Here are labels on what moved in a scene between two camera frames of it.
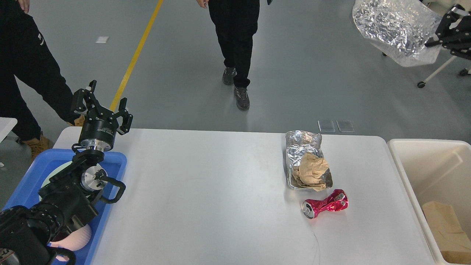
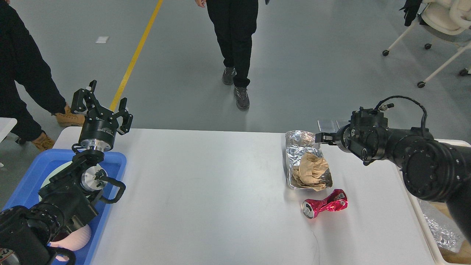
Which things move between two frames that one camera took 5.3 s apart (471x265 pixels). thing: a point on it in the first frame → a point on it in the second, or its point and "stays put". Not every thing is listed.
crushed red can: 337,200 stays put
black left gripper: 99,127 stays put
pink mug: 76,240 stays put
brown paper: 311,167 stays put
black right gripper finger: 457,19 → 345,137
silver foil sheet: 399,29 → 448,233
